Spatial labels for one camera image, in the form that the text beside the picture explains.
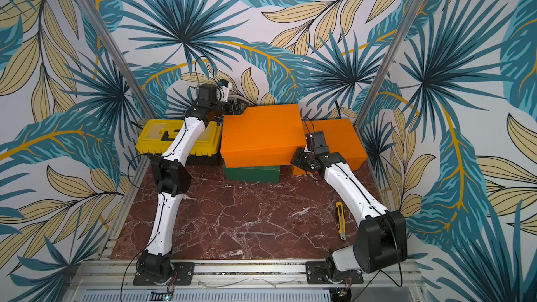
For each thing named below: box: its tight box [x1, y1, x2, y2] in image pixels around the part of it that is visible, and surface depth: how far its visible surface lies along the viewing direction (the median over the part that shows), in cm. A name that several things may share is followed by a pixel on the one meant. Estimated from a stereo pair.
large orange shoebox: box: [220, 103, 307, 169], surface depth 85 cm
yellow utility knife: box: [335, 201, 347, 242], surface depth 87 cm
